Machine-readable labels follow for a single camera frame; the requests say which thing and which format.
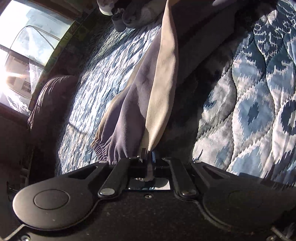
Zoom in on lavender and beige garment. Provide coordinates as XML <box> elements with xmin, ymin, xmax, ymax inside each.
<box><xmin>91</xmin><ymin>1</ymin><xmax>245</xmax><ymax>170</ymax></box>

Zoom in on left stack folded grey clothes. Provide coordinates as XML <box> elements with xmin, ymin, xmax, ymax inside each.
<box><xmin>97</xmin><ymin>0</ymin><xmax>166</xmax><ymax>32</ymax></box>

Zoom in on blue patterned quilted bedspread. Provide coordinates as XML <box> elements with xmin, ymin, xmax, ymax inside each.
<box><xmin>55</xmin><ymin>1</ymin><xmax>295</xmax><ymax>185</ymax></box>

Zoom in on mauve pillow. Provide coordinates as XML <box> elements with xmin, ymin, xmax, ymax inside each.
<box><xmin>27</xmin><ymin>75</ymin><xmax>78</xmax><ymax>147</ymax></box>

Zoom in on window with frame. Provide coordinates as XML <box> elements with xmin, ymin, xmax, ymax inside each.
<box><xmin>1</xmin><ymin>1</ymin><xmax>73</xmax><ymax>116</ymax></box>

